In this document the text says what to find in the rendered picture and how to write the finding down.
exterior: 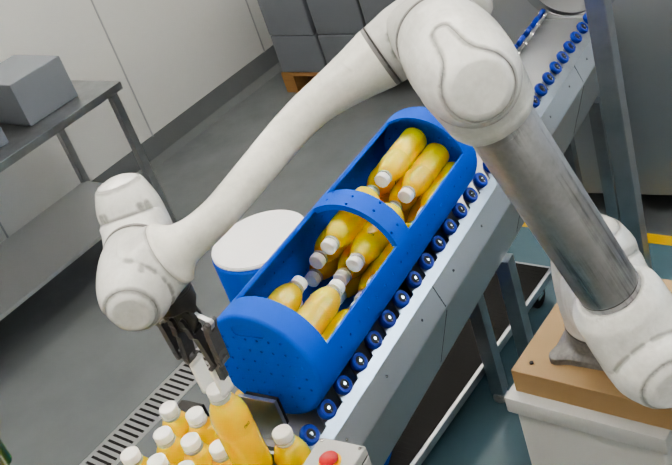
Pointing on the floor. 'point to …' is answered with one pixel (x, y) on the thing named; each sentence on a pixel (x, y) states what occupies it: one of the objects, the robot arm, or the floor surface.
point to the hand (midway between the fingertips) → (211, 376)
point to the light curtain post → (613, 99)
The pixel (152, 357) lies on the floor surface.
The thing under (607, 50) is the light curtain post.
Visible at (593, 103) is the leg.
